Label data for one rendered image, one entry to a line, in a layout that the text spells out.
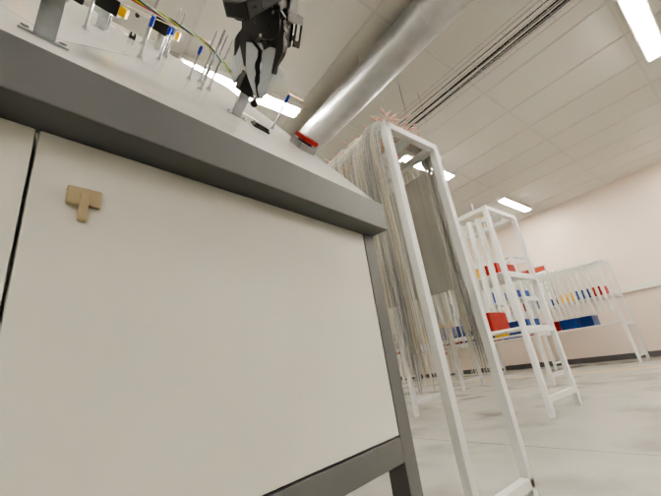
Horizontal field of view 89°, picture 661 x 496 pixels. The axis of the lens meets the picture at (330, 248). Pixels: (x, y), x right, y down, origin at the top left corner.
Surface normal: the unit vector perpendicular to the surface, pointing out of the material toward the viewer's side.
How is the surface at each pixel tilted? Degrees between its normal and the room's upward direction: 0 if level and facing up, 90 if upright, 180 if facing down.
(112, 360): 90
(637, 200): 90
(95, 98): 90
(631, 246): 90
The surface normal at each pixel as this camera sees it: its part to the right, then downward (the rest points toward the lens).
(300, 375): 0.72, -0.33
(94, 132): 0.14, 0.93
